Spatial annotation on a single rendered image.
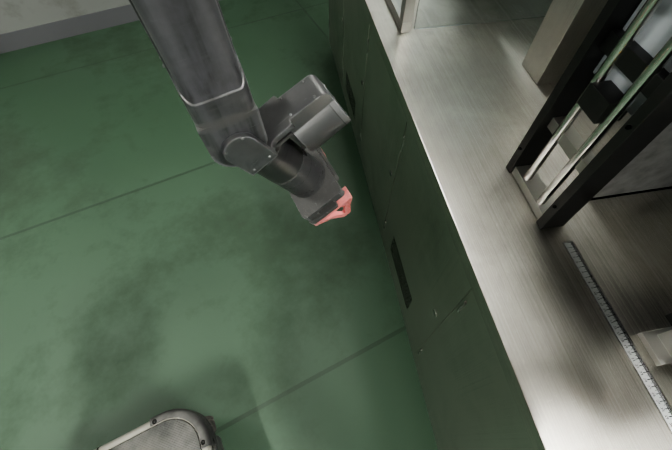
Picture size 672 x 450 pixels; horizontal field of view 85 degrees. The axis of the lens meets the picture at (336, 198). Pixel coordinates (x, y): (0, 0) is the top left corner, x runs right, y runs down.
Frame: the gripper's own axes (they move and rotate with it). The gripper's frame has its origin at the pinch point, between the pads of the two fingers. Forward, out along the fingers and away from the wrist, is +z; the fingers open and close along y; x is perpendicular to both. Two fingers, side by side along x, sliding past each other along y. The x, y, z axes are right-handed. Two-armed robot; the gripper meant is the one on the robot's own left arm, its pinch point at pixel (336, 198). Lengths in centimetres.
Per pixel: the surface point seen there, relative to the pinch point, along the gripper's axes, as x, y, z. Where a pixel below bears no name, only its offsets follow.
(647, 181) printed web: -48, -18, 39
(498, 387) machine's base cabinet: -0.2, -34.8, 33.8
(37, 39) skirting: 133, 274, 41
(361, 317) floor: 39, 5, 98
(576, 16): -61, 17, 30
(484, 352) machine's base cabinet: -1.7, -28.7, 35.2
